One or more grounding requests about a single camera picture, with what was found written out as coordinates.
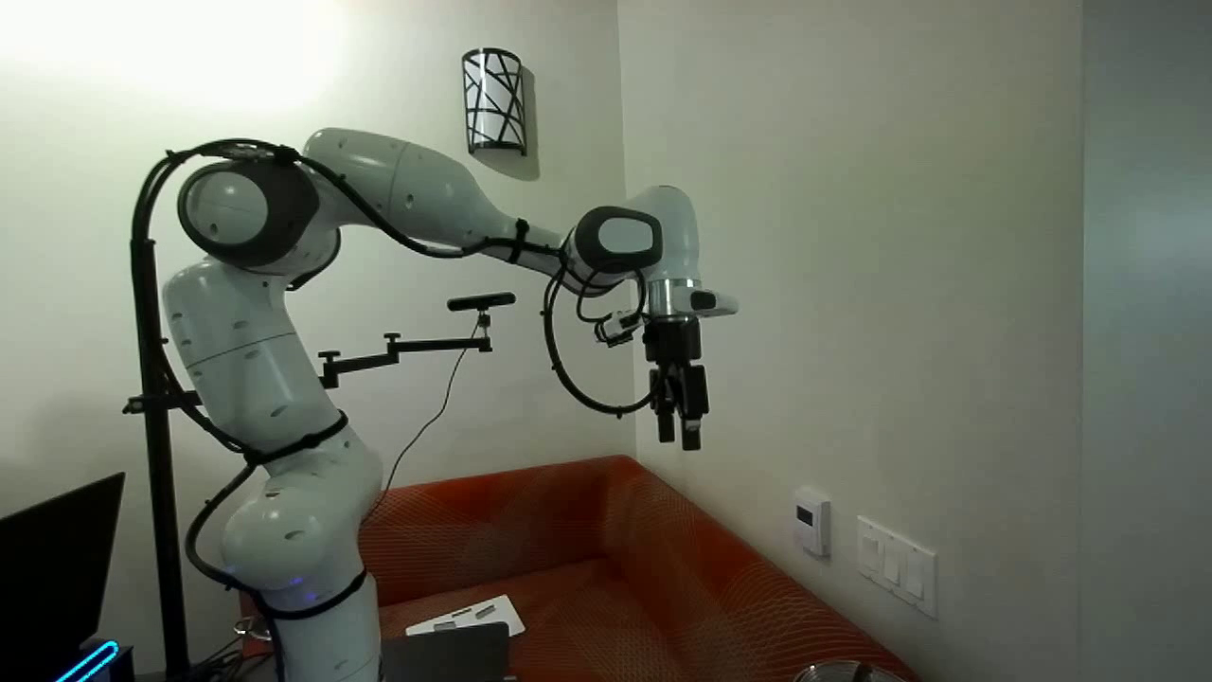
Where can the black camera stand pole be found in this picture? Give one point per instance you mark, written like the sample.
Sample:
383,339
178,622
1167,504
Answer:
151,404

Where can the black computer monitor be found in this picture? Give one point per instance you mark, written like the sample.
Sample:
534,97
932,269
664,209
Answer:
56,562

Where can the patterned wall sconce lamp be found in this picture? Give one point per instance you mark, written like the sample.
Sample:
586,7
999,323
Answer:
494,98

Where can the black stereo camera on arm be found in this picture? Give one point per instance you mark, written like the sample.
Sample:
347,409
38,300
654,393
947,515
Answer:
400,345

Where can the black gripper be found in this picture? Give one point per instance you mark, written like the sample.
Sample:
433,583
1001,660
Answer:
674,377

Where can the white wall thermostat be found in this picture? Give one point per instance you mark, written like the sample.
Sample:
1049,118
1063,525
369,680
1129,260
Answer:
813,520

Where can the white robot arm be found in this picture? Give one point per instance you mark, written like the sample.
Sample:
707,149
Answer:
265,222

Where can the steel cooking pot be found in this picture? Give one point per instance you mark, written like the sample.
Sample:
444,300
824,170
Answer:
847,672

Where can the white paper sheet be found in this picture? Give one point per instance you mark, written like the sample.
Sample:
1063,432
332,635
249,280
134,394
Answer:
485,610

